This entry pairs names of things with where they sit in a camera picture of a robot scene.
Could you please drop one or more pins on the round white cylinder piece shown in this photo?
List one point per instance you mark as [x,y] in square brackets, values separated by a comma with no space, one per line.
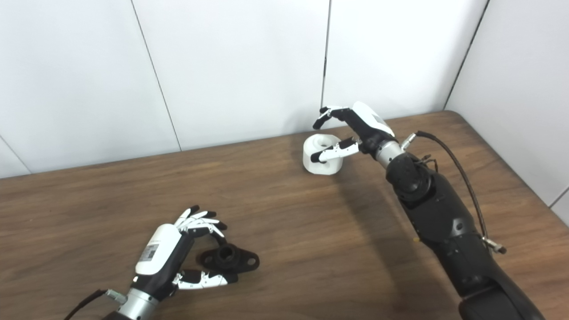
[318,144]

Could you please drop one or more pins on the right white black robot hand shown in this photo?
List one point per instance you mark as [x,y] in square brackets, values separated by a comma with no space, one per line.
[369,129]

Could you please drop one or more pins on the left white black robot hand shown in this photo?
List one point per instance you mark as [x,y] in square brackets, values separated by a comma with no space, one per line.
[158,249]

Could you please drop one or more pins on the black flanged holder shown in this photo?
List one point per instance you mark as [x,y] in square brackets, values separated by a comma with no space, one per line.
[242,260]

